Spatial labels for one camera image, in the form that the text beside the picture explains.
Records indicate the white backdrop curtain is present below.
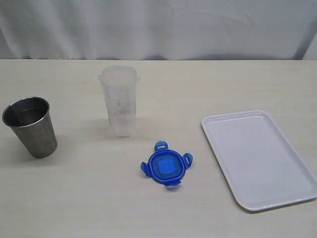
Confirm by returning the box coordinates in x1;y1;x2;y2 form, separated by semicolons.
0;0;317;60

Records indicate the clear plastic tall container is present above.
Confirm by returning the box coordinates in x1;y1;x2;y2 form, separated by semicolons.
98;65;140;137

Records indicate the white rectangular tray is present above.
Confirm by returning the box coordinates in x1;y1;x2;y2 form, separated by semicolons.
201;110;317;212

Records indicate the blue container lid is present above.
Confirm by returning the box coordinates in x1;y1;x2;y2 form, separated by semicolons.
140;141;193;189

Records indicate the stainless steel cup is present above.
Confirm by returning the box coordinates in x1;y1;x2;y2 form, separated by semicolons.
2;96;57;159

